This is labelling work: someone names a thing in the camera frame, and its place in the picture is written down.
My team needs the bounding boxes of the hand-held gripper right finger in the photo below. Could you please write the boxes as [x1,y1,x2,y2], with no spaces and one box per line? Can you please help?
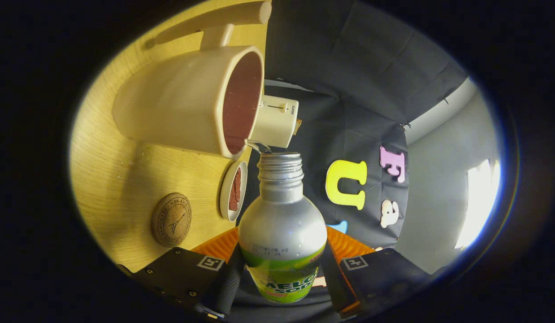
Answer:
[321,226,448,317]

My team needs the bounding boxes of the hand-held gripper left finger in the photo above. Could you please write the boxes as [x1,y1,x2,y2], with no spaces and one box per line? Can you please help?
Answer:
[118,227,244,320]

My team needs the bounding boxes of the silver bottle with green label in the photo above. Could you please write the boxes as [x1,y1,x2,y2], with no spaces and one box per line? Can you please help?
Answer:
[238,153,328,304]

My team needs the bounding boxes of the round cork coaster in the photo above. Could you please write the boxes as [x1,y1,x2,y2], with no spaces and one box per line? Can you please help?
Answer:
[151,192,192,248]

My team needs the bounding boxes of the clear juice stream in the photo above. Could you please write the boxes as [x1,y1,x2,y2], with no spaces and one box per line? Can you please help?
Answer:
[246,139,273,154]

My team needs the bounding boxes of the beige cup with handle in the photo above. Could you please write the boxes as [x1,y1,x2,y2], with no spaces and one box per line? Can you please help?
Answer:
[112,0,273,160]

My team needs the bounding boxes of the white round plate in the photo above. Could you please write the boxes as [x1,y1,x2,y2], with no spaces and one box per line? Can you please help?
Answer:
[219,161,248,223]

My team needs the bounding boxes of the brown sausage pieces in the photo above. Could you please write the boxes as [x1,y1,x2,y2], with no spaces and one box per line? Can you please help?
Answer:
[228,167,242,212]

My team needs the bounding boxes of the wooden table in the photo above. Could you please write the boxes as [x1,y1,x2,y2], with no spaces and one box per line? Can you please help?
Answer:
[69,0,271,274]

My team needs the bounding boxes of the white toaster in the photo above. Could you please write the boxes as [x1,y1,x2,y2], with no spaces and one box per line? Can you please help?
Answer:
[249,95,299,149]

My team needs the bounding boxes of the black backdrop cloth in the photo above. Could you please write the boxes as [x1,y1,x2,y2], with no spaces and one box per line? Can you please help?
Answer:
[233,0,468,323]

